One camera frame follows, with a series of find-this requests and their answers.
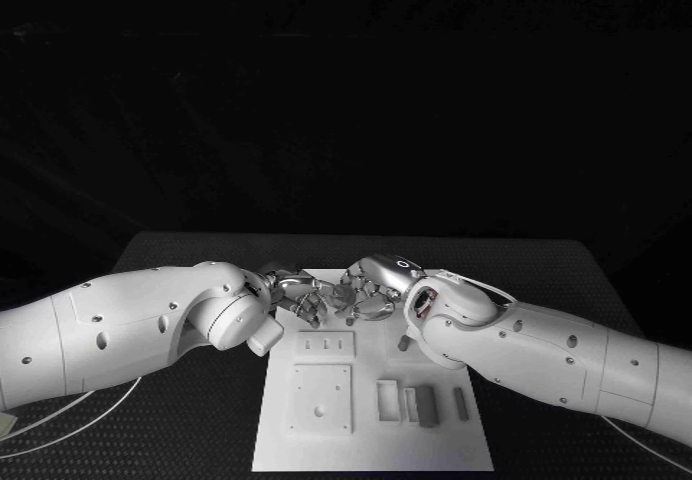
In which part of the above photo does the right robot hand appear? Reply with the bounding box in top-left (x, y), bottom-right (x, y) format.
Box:
top-left (334, 253), bottom-right (428, 323)

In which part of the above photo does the white task board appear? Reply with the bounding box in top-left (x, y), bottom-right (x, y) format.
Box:
top-left (251, 267), bottom-right (496, 473)

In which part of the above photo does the thick long grey block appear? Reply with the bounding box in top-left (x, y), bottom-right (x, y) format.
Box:
top-left (414, 385), bottom-right (439, 429)

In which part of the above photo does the white cable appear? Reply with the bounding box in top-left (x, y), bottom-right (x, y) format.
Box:
top-left (0, 376), bottom-right (144, 460)
top-left (0, 389), bottom-right (99, 444)
top-left (598, 413), bottom-right (692, 471)

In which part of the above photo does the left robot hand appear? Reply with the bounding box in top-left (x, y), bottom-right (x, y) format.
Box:
top-left (256, 261), bottom-right (337, 328)

